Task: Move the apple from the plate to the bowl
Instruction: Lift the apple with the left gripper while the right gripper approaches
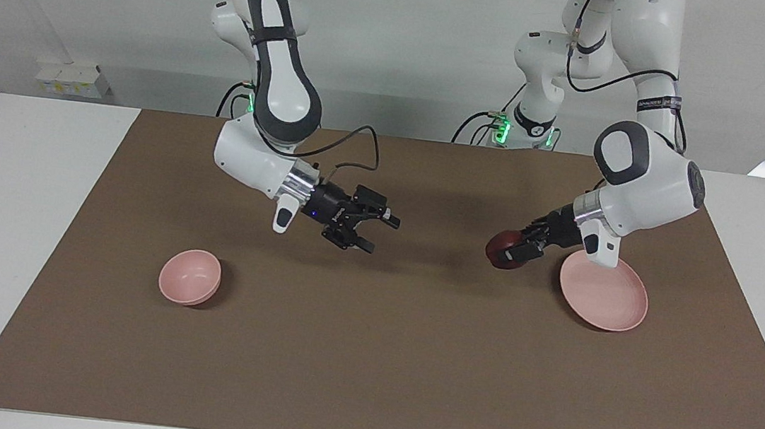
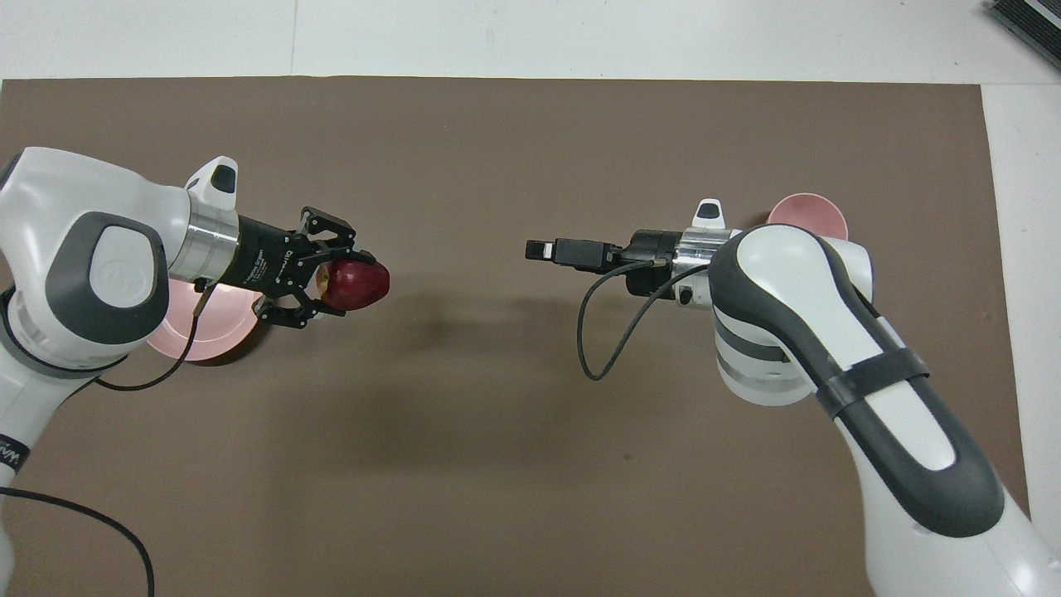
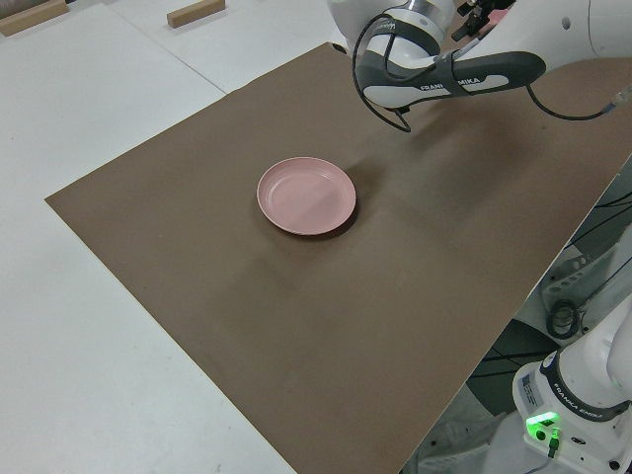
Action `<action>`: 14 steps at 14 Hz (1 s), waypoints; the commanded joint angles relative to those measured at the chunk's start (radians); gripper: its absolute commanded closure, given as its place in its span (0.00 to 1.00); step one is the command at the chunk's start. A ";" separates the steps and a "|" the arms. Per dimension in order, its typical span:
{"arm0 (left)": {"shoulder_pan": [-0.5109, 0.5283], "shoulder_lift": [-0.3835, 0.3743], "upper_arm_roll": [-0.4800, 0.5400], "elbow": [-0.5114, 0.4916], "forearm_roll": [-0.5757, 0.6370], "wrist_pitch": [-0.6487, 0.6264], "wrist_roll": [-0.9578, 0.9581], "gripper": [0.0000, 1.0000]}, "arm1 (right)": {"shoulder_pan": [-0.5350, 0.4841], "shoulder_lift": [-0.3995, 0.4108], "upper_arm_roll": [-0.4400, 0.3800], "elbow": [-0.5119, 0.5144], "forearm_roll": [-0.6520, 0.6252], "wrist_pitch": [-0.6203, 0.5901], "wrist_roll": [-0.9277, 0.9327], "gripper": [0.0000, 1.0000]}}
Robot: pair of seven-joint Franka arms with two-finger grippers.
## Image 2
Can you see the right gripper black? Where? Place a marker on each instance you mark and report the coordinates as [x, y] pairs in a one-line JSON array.
[[651, 261]]

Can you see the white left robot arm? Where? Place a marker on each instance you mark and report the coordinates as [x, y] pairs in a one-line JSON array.
[[66, 249]]

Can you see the pink plate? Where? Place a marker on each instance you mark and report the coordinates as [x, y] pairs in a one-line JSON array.
[[220, 327]]

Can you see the dark ribbed device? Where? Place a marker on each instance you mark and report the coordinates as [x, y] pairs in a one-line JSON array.
[[1032, 18]]

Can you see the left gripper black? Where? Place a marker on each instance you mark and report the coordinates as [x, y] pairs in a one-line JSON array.
[[265, 257]]

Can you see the pink bowl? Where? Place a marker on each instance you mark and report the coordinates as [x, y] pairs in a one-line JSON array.
[[808, 211]]

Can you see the brown table mat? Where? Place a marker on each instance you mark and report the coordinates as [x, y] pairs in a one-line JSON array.
[[514, 456]]

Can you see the red apple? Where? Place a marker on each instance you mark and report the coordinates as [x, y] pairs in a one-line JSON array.
[[358, 286]]

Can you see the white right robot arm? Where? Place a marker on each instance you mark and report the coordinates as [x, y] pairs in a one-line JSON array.
[[829, 332]]

